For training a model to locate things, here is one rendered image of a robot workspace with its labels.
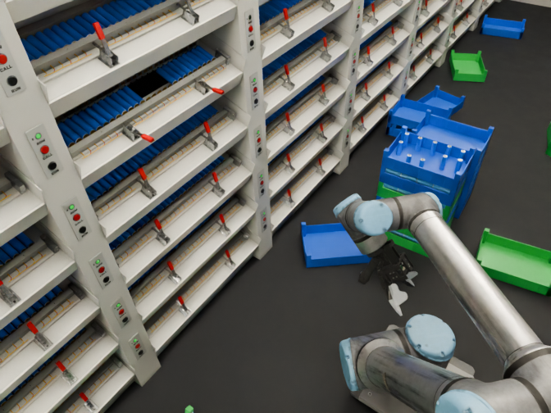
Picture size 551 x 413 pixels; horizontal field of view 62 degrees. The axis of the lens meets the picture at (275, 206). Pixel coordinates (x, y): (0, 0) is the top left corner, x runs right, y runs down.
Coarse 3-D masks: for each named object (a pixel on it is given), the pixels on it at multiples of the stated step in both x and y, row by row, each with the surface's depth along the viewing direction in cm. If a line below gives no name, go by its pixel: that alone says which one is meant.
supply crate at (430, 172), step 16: (416, 144) 194; (448, 144) 185; (384, 160) 183; (400, 160) 187; (416, 160) 187; (432, 160) 186; (448, 160) 186; (464, 160) 185; (416, 176) 179; (432, 176) 175; (448, 176) 171
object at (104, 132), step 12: (216, 60) 138; (204, 72) 134; (180, 84) 128; (156, 96) 124; (168, 96) 126; (180, 96) 128; (144, 108) 120; (120, 120) 116; (132, 120) 119; (96, 132) 112; (108, 132) 114; (84, 144) 110; (72, 156) 108
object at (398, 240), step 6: (390, 234) 206; (396, 234) 205; (396, 240) 206; (402, 240) 204; (408, 240) 202; (402, 246) 207; (408, 246) 204; (414, 246) 202; (420, 246) 200; (420, 252) 203
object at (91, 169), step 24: (216, 48) 142; (216, 72) 138; (240, 72) 141; (192, 96) 130; (216, 96) 137; (144, 120) 121; (168, 120) 123; (120, 144) 115; (144, 144) 121; (96, 168) 110
